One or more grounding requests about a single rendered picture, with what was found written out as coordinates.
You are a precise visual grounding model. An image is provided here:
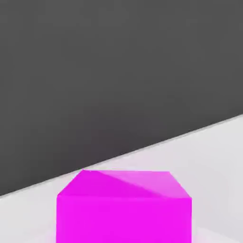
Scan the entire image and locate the small magenta cube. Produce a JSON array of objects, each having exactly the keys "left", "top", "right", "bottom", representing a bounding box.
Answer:
[{"left": 56, "top": 169, "right": 193, "bottom": 243}]

